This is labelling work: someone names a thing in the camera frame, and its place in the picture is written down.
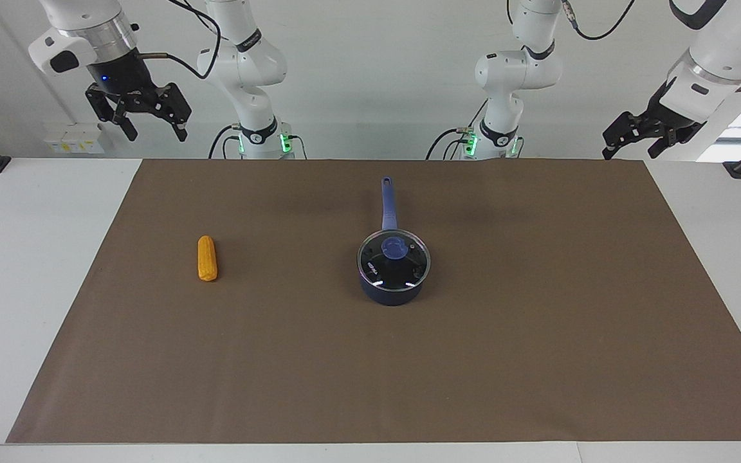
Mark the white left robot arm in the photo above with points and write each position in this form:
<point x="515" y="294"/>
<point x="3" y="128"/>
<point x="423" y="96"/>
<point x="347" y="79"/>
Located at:
<point x="512" y="71"/>

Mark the brown table mat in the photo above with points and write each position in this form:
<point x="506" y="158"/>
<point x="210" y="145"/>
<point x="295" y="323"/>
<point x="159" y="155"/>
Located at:
<point x="280" y="354"/>

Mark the glass lid with blue knob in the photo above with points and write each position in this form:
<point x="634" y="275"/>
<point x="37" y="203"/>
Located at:
<point x="377" y="270"/>

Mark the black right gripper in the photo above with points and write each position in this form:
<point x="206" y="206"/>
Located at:
<point x="119" y="74"/>

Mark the dark blue saucepan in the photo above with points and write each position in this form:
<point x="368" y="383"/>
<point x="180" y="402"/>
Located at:
<point x="388" y="206"/>

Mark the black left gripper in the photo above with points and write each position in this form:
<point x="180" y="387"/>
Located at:
<point x="666" y="122"/>

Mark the white wall socket box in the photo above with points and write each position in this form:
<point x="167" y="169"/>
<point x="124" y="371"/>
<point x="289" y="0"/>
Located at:
<point x="78" y="138"/>

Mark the yellow corn cob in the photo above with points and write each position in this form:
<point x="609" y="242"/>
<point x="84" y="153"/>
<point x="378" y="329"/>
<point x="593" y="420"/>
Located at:
<point x="207" y="257"/>

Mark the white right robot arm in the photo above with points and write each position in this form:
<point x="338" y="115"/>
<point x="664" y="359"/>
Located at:
<point x="242" y="58"/>

